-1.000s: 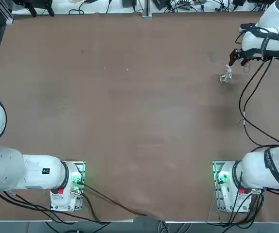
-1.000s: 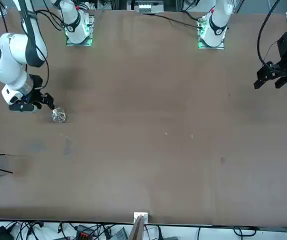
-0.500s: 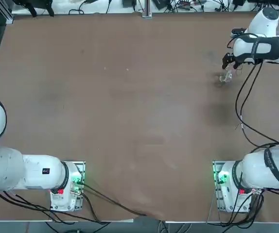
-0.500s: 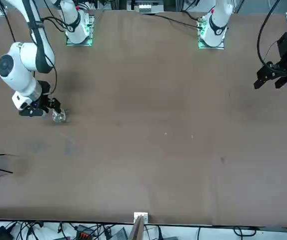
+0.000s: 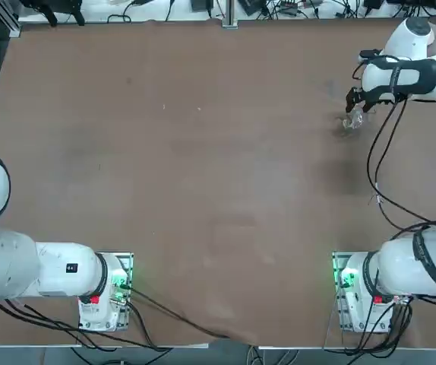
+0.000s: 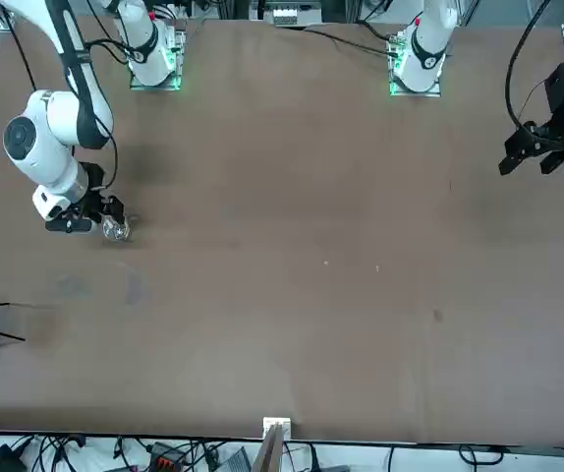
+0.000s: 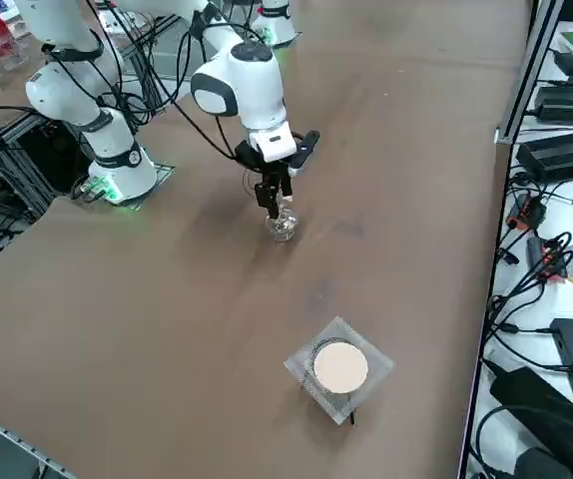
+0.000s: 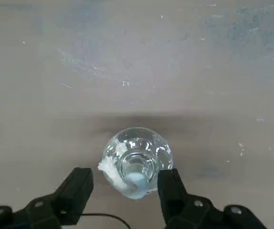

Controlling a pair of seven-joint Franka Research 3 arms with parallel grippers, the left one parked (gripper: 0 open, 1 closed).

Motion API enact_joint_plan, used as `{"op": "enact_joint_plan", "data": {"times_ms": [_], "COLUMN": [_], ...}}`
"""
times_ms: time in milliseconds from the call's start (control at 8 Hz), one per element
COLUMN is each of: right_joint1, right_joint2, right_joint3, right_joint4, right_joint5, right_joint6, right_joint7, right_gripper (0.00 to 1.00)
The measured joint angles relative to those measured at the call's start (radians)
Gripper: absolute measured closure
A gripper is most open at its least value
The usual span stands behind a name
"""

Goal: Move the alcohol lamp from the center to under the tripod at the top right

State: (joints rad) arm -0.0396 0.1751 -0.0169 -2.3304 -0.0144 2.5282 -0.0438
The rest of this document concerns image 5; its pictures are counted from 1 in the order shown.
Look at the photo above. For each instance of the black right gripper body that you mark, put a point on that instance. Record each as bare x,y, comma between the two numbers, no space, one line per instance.
377,100

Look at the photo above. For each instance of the clear glass alcohol lamp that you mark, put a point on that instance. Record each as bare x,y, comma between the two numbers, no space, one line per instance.
353,121

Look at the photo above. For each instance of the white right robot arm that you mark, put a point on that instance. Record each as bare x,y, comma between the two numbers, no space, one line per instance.
404,266

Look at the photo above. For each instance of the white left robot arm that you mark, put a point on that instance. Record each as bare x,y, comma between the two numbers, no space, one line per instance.
13,266

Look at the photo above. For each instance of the black hub with red ports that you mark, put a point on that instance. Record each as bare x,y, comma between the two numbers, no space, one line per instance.
291,4

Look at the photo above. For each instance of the black box device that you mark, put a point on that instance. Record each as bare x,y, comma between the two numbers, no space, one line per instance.
201,4

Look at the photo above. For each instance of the black stand legs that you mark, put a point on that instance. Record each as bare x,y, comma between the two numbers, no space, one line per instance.
49,11

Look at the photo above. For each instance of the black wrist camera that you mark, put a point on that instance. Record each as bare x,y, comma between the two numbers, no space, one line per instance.
370,53

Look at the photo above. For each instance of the white post bracket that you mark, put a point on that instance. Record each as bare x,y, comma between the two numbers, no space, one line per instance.
230,25

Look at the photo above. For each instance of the aluminium vertical post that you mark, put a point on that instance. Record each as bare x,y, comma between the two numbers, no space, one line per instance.
230,11

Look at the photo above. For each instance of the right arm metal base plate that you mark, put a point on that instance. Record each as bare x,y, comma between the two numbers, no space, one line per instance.
341,266

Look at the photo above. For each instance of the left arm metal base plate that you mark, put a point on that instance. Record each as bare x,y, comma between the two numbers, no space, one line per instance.
127,266

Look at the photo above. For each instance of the aluminium frame profile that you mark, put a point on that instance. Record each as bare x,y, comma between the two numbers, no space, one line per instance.
5,19

